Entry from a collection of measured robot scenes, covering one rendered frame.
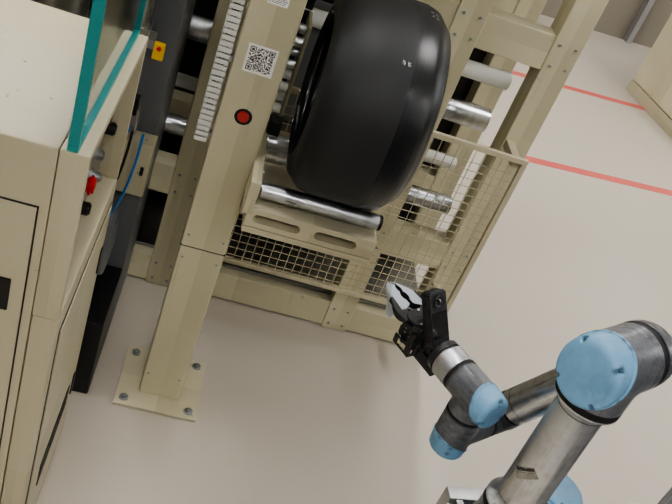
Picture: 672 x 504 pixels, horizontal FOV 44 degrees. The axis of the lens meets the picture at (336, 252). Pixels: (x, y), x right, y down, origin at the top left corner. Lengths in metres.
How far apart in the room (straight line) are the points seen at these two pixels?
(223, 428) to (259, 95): 1.15
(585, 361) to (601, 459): 2.11
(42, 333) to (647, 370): 1.08
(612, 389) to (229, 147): 1.25
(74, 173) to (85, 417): 1.37
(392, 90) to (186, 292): 0.92
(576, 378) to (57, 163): 0.91
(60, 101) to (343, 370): 1.86
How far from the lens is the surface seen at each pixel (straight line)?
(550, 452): 1.47
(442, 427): 1.64
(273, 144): 2.42
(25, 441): 1.91
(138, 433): 2.69
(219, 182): 2.26
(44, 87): 1.61
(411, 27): 2.04
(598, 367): 1.34
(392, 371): 3.24
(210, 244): 2.38
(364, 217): 2.22
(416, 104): 1.97
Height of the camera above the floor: 2.02
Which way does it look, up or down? 33 degrees down
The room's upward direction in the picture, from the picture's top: 23 degrees clockwise
